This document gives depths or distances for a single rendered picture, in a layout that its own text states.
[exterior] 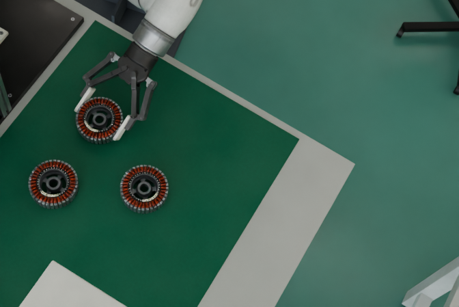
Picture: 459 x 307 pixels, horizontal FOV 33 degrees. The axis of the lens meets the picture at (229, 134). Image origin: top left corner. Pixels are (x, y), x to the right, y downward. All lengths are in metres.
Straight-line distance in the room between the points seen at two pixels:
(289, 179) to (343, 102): 1.02
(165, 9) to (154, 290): 0.64
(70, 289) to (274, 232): 0.67
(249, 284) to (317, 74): 1.27
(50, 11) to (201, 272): 0.77
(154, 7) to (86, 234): 0.54
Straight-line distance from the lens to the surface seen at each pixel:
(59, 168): 1.87
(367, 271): 2.71
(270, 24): 3.00
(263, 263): 1.85
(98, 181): 1.89
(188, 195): 1.88
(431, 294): 2.51
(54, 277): 1.36
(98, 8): 2.97
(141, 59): 1.85
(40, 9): 2.09
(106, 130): 1.89
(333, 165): 1.97
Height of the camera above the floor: 2.52
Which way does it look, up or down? 66 degrees down
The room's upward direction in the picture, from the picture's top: 16 degrees clockwise
